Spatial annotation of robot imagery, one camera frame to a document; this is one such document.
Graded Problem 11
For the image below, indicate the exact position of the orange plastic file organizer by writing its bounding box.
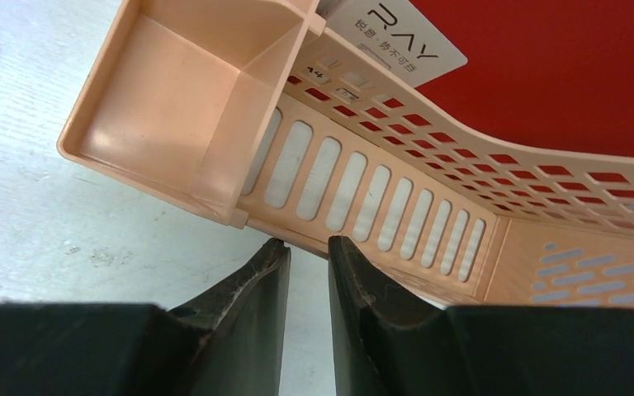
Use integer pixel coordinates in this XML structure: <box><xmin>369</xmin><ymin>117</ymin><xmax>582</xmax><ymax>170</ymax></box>
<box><xmin>58</xmin><ymin>1</ymin><xmax>634</xmax><ymax>308</ymax></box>

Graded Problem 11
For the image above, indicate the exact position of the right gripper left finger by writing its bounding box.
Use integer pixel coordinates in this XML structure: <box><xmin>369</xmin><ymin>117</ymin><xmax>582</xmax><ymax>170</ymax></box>
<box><xmin>0</xmin><ymin>238</ymin><xmax>291</xmax><ymax>395</ymax></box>

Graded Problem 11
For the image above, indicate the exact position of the thick red binder folder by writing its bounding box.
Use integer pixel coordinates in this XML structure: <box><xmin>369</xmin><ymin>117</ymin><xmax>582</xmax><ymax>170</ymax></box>
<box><xmin>316</xmin><ymin>0</ymin><xmax>634</xmax><ymax>163</ymax></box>

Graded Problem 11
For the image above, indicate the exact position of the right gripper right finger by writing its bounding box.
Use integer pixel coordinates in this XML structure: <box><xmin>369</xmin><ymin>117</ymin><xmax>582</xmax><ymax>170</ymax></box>
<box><xmin>328</xmin><ymin>236</ymin><xmax>634</xmax><ymax>395</ymax></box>

